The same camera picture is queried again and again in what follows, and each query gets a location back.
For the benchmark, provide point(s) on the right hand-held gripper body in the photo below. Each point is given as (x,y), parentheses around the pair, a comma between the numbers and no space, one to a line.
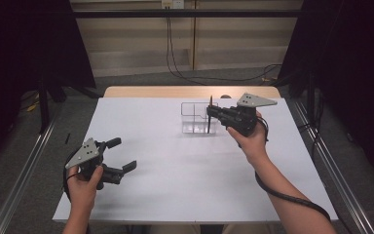
(240,118)

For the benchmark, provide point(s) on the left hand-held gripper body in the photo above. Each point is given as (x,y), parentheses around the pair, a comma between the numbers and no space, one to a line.
(84,154)

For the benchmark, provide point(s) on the white table sheet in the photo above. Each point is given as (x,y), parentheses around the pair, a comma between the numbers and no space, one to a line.
(175,182)

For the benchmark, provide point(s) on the black pencil with orange end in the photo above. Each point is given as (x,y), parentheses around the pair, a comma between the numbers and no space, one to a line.
(209,127)

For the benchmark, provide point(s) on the clear acrylic organizer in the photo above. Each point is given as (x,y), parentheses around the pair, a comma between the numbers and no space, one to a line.
(194,123)

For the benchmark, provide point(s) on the small black stick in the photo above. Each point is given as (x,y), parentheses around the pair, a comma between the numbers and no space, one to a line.
(67,138)

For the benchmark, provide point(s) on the black curtain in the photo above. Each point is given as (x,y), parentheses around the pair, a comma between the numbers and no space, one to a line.
(347,65)
(22,48)

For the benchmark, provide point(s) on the wooden desk with dark edge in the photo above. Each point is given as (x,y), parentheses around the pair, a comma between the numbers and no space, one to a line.
(126,13)

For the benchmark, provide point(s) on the wooden table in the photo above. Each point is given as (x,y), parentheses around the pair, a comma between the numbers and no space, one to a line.
(159,91)

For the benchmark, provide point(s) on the aluminium rail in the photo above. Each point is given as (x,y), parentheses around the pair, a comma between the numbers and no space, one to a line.
(22,175)
(337,175)

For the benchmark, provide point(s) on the black metal stand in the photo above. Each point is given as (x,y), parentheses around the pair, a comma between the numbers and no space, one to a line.
(311,100)
(43,107)

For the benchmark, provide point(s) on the white wall socket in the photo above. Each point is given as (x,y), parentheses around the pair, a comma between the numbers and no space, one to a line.
(172,4)

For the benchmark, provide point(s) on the person's left hand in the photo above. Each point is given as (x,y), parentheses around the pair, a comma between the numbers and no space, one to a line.
(82,193)

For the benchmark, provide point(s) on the person's right hand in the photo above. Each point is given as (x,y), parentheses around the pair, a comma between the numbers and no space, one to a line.
(254,143)

